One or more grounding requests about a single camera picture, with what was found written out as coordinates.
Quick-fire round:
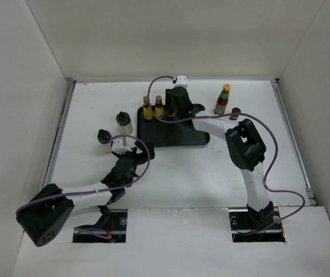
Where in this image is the yellow label sauce bottle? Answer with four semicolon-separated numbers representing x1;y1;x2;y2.
143;96;153;121

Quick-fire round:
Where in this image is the clear shaker black cap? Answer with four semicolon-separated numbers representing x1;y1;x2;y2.
116;111;133;135
97;129;113;154

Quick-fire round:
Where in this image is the red sauce bottle green label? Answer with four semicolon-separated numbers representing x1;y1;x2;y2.
214;84;231;115

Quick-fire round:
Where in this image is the dark spice jar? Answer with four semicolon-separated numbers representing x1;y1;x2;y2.
229;107;241;121
166;108;175;119

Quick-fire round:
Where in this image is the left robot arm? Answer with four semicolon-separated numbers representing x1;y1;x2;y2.
16;139;155;247

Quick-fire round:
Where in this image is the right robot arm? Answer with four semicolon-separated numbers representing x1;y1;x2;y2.
165;87;277;235

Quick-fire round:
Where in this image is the black plastic tray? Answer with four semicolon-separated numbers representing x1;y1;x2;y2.
136;107;210;148

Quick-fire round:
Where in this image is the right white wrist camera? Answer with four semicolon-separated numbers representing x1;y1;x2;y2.
173;76;188;89

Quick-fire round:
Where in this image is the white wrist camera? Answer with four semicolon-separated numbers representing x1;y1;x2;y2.
173;76;188;89
112;137;132;154

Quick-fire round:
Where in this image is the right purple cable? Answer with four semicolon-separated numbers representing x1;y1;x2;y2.
148;75;307;234

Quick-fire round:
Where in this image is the purple cable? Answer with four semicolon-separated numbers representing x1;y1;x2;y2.
16;136;151;240
148;75;307;234

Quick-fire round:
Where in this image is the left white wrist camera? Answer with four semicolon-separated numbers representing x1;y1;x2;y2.
112;137;132;154

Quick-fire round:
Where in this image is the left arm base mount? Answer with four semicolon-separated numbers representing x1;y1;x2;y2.
72;206;128;244

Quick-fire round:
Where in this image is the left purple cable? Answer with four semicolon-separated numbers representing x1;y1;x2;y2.
16;136;151;240

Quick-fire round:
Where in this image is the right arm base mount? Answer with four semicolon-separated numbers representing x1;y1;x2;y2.
228;208;285;243

